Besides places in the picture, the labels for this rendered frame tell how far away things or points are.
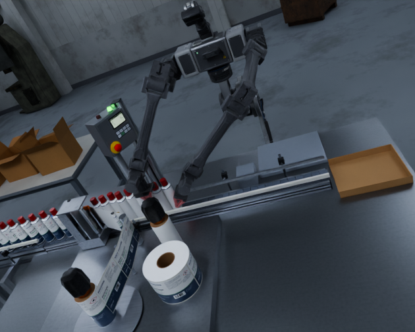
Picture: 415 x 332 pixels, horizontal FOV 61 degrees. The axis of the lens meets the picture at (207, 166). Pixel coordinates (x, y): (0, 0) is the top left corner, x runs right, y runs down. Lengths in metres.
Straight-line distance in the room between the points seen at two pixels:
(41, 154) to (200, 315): 2.37
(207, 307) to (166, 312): 0.17
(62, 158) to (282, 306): 2.47
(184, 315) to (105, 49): 8.60
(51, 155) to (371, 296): 2.76
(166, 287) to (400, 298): 0.80
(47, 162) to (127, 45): 6.32
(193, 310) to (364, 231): 0.74
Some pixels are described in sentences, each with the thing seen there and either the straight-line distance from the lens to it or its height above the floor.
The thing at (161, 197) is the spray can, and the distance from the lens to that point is 1.81.
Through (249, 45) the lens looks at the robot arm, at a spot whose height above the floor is 1.48.
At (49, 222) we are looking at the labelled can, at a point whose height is 1.02.
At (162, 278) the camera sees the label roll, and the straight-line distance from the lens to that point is 1.38.
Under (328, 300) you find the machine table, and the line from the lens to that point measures 1.37.
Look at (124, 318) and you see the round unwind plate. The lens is 1.56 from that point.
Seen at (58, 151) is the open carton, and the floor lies 0.95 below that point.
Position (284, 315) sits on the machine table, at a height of 0.83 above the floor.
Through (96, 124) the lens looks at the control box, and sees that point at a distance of 1.70.
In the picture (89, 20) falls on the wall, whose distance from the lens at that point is 9.54.
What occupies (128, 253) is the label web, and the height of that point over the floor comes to 0.97.
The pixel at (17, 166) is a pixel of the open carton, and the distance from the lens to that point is 3.70.
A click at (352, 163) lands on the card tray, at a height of 0.83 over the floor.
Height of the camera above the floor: 1.97
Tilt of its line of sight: 31 degrees down
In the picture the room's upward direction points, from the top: 24 degrees counter-clockwise
